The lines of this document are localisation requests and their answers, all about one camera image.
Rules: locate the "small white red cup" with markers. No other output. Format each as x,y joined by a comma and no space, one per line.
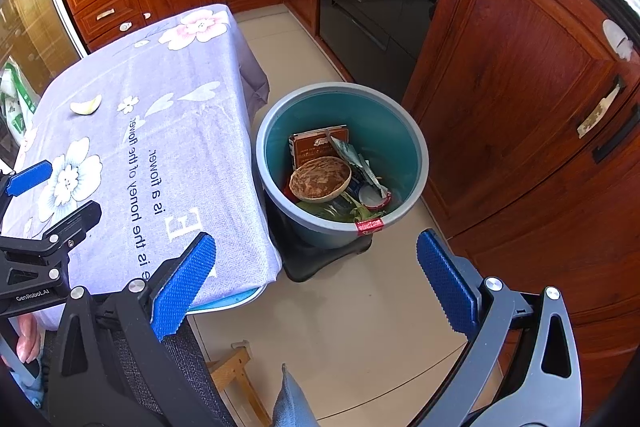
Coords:
369,194

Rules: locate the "person's blue grey clothing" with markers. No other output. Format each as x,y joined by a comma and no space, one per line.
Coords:
290,402

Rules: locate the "purple floral blanket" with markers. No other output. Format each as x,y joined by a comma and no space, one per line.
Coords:
150,107

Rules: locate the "wooden cabinet beside oven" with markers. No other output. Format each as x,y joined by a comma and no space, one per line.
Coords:
525,107

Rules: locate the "brown coconut shell bowl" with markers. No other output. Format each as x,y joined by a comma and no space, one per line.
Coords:
320,179

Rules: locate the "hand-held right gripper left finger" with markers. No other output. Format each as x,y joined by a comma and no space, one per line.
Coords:
185,287

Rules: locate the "green white packet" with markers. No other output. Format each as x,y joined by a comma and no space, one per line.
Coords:
350,157

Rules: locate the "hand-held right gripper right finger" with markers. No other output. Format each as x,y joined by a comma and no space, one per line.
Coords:
445,282

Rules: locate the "green white plastic bag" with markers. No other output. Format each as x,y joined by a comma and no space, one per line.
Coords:
15,102

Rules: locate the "grey fabric chair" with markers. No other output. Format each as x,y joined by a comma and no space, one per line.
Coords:
235,367

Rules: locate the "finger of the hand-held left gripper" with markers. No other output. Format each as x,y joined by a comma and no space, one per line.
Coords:
30,177
75,222

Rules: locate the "black bin stand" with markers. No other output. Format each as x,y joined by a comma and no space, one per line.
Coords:
325,262

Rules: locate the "brown paper carton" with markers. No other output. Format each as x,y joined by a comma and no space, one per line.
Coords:
312,147

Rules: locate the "grey green trash bin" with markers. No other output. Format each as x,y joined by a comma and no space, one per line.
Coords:
400,147

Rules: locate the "person's left hand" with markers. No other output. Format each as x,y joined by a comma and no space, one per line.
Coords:
27,337

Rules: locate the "white framed glass door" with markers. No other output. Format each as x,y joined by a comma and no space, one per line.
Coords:
30,17

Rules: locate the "pale yellow peel wedge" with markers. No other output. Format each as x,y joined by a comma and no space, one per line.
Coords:
86,106

